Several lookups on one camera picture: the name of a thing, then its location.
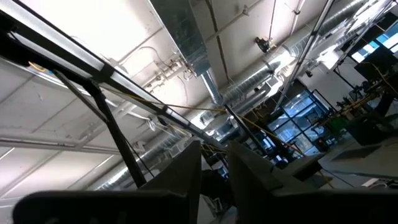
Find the white LED light strip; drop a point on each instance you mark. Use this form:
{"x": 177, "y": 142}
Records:
{"x": 62, "y": 43}

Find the grey background table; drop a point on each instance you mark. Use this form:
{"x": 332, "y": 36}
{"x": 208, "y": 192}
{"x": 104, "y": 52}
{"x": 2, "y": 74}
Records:
{"x": 373, "y": 161}

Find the round spiral ventilation duct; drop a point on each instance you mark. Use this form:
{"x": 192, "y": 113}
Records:
{"x": 248, "y": 81}

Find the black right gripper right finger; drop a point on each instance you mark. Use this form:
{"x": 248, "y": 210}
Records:
{"x": 258, "y": 199}

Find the black metal rig frame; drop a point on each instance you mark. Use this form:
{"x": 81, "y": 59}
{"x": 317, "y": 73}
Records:
{"x": 116, "y": 133}

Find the rectangular metal air duct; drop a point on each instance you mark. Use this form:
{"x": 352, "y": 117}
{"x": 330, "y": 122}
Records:
{"x": 183, "y": 31}

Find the silver metal pole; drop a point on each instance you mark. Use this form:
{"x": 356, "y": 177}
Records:
{"x": 306, "y": 46}

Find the black ceiling-mounted camera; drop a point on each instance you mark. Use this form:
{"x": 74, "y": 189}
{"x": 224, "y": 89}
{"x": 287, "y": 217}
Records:
{"x": 262, "y": 44}

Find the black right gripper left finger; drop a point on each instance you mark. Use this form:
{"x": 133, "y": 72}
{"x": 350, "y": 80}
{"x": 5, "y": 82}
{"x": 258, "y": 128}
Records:
{"x": 174, "y": 193}

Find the large glass window wall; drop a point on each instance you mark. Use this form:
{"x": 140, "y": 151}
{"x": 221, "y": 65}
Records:
{"x": 295, "y": 124}

